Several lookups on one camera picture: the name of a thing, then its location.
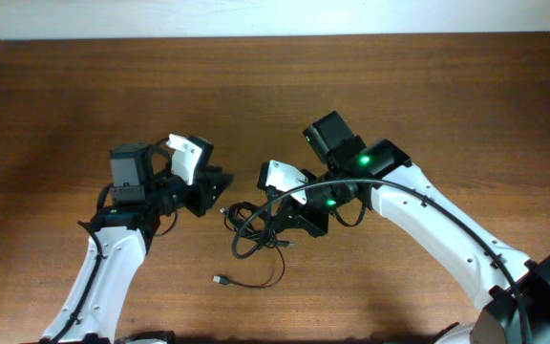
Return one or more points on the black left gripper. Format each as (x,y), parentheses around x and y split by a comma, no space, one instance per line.
(201,197)

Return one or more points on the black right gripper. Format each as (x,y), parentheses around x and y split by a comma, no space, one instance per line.
(292,212)

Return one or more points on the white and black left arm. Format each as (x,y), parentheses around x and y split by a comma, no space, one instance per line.
(150,181)

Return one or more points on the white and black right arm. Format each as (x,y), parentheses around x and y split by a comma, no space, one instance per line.
(510,290)

